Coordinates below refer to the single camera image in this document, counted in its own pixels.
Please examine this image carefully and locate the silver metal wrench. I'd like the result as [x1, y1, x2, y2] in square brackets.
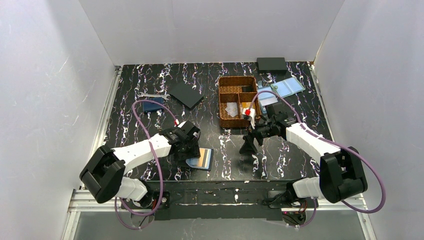
[137, 92, 171, 101]

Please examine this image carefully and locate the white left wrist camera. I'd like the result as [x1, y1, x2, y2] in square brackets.
[174, 119, 187, 128]

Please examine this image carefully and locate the black rectangular box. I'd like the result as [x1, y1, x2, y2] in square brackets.
[256, 57, 288, 73]

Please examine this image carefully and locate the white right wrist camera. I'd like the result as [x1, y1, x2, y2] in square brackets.
[242, 108, 256, 129]

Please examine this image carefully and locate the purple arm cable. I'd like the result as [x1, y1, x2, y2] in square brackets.
[248, 91, 387, 229]
[113, 99, 180, 231]

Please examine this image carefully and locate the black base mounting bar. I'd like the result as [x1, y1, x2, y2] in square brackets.
[120, 180, 319, 222]

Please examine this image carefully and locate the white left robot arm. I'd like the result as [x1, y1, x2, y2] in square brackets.
[79, 121, 201, 204]

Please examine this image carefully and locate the navy blue small wallet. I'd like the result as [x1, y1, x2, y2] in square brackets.
[142, 97, 164, 113]

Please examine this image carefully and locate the light blue card sleeve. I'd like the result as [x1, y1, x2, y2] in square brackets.
[257, 85, 279, 115]

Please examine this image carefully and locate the light green card sleeve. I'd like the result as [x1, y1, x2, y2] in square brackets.
[270, 77, 305, 98]

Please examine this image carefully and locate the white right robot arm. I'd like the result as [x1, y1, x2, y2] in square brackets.
[239, 102, 368, 205]

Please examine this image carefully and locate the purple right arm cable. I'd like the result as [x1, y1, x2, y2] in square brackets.
[248, 91, 387, 229]

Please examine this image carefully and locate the black flat square pad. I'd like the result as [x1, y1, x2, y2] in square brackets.
[168, 82, 204, 110]

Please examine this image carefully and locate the black leather card holder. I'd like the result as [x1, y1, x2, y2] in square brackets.
[185, 147, 214, 171]

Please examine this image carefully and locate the silver card in basket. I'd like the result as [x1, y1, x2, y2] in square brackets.
[225, 102, 239, 118]

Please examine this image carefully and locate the brown woven divided basket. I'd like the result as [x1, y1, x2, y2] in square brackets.
[218, 76, 258, 128]

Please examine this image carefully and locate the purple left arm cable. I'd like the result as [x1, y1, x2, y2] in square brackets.
[113, 99, 180, 231]

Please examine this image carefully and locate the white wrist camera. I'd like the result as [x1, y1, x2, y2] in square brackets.
[174, 119, 187, 128]
[242, 108, 256, 129]

